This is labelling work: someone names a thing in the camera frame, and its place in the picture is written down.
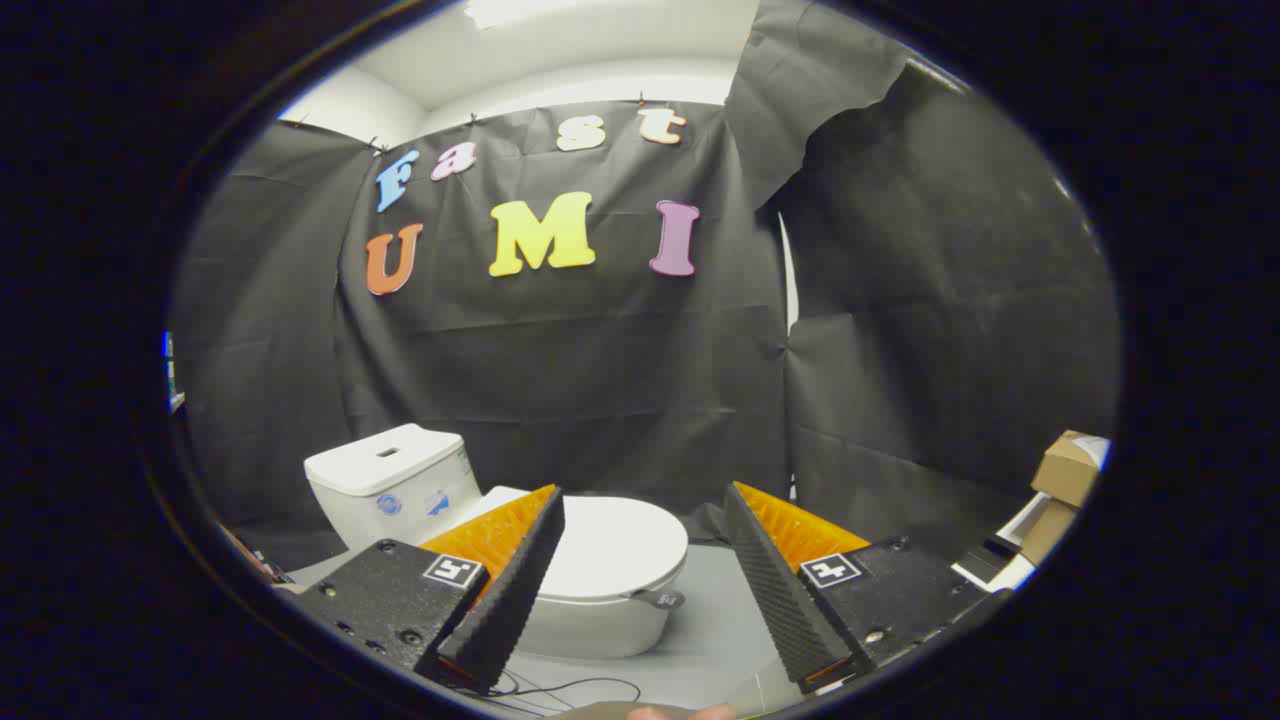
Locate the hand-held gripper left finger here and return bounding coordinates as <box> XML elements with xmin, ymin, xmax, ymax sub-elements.
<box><xmin>290</xmin><ymin>484</ymin><xmax>567</xmax><ymax>695</ymax></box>

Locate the white toilet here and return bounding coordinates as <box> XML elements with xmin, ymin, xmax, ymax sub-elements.
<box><xmin>305</xmin><ymin>423</ymin><xmax>689</xmax><ymax>661</ymax></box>

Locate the black backdrop cloth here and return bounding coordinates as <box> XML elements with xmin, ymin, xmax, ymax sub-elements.
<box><xmin>170</xmin><ymin>0</ymin><xmax>1121</xmax><ymax>571</ymax></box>

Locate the brown cardboard box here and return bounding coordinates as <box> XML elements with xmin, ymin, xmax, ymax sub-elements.
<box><xmin>1020</xmin><ymin>500</ymin><xmax>1079</xmax><ymax>568</ymax></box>
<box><xmin>1032</xmin><ymin>430</ymin><xmax>1111</xmax><ymax>508</ymax></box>

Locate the white toilet lid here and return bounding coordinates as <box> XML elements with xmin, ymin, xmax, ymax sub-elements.
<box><xmin>470</xmin><ymin>487</ymin><xmax>689</xmax><ymax>611</ymax></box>

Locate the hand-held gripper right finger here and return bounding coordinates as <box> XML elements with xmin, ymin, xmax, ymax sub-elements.
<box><xmin>723</xmin><ymin>481</ymin><xmax>1013</xmax><ymax>695</ymax></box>

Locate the black cable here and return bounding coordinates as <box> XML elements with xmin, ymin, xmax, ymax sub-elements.
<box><xmin>440</xmin><ymin>672</ymin><xmax>643</xmax><ymax>716</ymax></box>

